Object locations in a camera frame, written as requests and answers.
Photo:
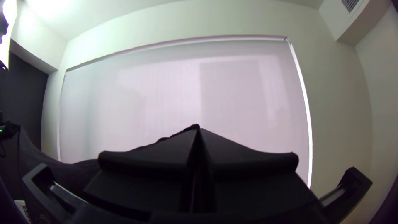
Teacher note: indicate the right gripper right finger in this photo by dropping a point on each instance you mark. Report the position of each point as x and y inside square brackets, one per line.
[255, 180]

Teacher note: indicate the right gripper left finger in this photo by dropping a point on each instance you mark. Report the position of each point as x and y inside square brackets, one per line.
[149, 177]

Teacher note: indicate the black t-shirt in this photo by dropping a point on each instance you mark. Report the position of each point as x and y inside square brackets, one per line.
[62, 175]

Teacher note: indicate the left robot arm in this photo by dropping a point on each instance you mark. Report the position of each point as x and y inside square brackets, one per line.
[4, 130]

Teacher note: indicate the white roller blind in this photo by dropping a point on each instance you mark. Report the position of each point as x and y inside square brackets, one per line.
[186, 99]

